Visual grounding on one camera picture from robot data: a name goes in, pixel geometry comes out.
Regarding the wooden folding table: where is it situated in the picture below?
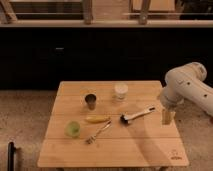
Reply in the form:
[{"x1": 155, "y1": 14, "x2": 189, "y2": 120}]
[{"x1": 38, "y1": 81, "x2": 189, "y2": 168}]

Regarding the dark metal cup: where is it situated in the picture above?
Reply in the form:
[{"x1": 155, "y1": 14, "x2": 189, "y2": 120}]
[{"x1": 85, "y1": 94, "x2": 96, "y2": 110}]

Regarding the black object at floor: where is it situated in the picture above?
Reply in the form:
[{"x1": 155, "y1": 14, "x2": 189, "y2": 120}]
[{"x1": 7, "y1": 142, "x2": 16, "y2": 171}]

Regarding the metal fork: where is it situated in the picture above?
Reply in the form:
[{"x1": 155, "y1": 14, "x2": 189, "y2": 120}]
[{"x1": 85, "y1": 121, "x2": 112, "y2": 144}]

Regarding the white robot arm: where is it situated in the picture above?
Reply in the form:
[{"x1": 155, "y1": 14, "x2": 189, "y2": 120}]
[{"x1": 159, "y1": 62, "x2": 213, "y2": 125}]

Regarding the green cup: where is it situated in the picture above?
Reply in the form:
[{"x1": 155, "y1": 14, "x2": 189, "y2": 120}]
[{"x1": 65, "y1": 121, "x2": 80, "y2": 138}]

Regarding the clear glass jar white lid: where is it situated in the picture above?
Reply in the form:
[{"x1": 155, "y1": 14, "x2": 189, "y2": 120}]
[{"x1": 114, "y1": 83, "x2": 128, "y2": 101}]

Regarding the white handled black brush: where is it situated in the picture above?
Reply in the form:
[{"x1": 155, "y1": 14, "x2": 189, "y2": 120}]
[{"x1": 120, "y1": 106, "x2": 155, "y2": 124}]

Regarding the yellow banana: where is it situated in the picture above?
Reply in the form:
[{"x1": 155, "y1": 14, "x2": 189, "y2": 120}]
[{"x1": 85, "y1": 116, "x2": 110, "y2": 123}]

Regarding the wooden railing bench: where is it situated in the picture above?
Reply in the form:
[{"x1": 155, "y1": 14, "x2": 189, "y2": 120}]
[{"x1": 0, "y1": 0, "x2": 213, "y2": 28}]

